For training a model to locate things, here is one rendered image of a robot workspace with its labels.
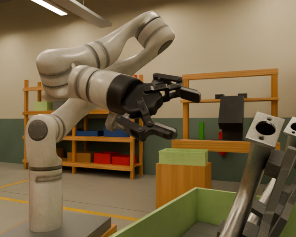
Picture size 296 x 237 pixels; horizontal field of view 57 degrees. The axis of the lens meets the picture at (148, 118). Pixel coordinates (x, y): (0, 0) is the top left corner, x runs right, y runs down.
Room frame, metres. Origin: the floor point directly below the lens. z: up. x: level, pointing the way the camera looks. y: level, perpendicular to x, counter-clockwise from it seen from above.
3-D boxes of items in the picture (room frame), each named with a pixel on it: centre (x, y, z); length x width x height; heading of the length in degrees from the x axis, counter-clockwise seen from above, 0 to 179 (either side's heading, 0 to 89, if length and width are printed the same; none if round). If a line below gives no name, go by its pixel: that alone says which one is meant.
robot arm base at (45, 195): (0.81, 0.30, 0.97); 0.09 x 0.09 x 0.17; 80
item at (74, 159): (6.36, 1.59, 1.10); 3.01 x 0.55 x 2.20; 67
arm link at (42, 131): (0.81, 0.30, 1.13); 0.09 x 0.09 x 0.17; 82
